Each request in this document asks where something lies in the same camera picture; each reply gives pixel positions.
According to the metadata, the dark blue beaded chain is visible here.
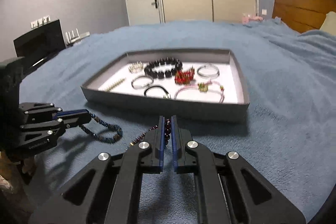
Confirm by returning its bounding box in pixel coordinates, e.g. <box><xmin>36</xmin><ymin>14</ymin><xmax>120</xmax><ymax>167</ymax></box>
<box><xmin>80</xmin><ymin>112</ymin><xmax>124</xmax><ymax>144</ymax></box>

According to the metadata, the dark red bead string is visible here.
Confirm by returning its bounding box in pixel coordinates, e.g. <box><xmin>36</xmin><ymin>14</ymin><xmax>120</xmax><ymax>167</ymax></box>
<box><xmin>128</xmin><ymin>118</ymin><xmax>173</xmax><ymax>150</ymax></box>

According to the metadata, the black cord charm bracelet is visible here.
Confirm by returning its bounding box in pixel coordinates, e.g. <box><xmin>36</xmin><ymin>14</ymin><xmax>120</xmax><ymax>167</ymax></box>
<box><xmin>143</xmin><ymin>85</ymin><xmax>172</xmax><ymax>100</ymax></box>

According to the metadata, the large black bead bracelet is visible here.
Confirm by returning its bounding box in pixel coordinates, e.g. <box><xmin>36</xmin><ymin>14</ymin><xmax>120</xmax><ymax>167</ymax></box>
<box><xmin>143</xmin><ymin>56</ymin><xmax>184</xmax><ymax>80</ymax></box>

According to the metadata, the grey shallow jewelry tray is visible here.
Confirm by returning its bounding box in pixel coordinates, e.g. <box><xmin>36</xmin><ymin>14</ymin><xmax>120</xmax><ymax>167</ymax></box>
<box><xmin>81</xmin><ymin>48</ymin><xmax>250</xmax><ymax>123</ymax></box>

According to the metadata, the person's left hand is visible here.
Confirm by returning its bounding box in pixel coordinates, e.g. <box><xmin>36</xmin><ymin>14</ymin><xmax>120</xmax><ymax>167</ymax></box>
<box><xmin>1</xmin><ymin>151</ymin><xmax>37</xmax><ymax>185</ymax></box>

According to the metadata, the straight pearl hair clip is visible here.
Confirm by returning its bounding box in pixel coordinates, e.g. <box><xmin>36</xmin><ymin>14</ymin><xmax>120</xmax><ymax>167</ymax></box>
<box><xmin>104</xmin><ymin>78</ymin><xmax>126</xmax><ymax>92</ymax></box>

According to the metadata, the round pearl hair clip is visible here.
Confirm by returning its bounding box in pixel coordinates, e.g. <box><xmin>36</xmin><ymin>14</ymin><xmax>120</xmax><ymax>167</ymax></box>
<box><xmin>129</xmin><ymin>61</ymin><xmax>143</xmax><ymax>73</ymax></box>

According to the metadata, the white wifi router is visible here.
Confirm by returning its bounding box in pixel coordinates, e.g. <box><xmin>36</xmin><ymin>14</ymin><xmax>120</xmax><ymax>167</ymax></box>
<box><xmin>65</xmin><ymin>28</ymin><xmax>91</xmax><ymax>47</ymax></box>

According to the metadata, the black television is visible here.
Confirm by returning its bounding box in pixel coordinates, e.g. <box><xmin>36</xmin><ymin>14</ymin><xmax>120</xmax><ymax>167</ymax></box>
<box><xmin>14</xmin><ymin>19</ymin><xmax>66</xmax><ymax>71</ymax></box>

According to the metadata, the pink box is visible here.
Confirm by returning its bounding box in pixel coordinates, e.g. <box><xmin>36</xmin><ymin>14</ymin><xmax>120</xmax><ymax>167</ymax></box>
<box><xmin>241</xmin><ymin>14</ymin><xmax>264</xmax><ymax>24</ymax></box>

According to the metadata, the pale yellow pillow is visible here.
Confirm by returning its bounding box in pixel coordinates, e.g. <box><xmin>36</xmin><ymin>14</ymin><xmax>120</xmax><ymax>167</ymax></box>
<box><xmin>319</xmin><ymin>11</ymin><xmax>336</xmax><ymax>36</ymax></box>

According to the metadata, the wooden headboard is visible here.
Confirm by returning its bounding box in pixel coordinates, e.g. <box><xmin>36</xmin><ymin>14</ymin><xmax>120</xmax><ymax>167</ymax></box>
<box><xmin>272</xmin><ymin>0</ymin><xmax>335</xmax><ymax>33</ymax></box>

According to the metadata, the grey cord bracelet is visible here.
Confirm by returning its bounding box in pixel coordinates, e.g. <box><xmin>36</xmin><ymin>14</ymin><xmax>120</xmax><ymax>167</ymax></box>
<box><xmin>130</xmin><ymin>74</ymin><xmax>155</xmax><ymax>90</ymax></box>

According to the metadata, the white wall outlet strip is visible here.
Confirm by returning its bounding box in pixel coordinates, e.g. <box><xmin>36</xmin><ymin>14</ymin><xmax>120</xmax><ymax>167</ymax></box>
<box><xmin>30</xmin><ymin>15</ymin><xmax>51</xmax><ymax>29</ymax></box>

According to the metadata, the pink cord charm bracelet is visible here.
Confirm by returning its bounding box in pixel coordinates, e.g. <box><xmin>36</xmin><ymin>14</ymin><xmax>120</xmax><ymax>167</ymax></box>
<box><xmin>174</xmin><ymin>80</ymin><xmax>226</xmax><ymax>104</ymax></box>

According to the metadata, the red bead bracelet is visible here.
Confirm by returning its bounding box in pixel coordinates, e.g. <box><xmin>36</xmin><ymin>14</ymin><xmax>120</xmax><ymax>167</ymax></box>
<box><xmin>174</xmin><ymin>66</ymin><xmax>196</xmax><ymax>86</ymax></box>

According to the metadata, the thin silver cord bracelet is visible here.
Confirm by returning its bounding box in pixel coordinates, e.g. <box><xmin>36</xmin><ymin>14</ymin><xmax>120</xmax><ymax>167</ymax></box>
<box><xmin>196</xmin><ymin>63</ymin><xmax>221</xmax><ymax>79</ymax></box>

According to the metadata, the black door handle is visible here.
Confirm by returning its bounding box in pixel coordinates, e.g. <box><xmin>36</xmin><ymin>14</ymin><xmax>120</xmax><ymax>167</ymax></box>
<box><xmin>151</xmin><ymin>0</ymin><xmax>158</xmax><ymax>9</ymax></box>

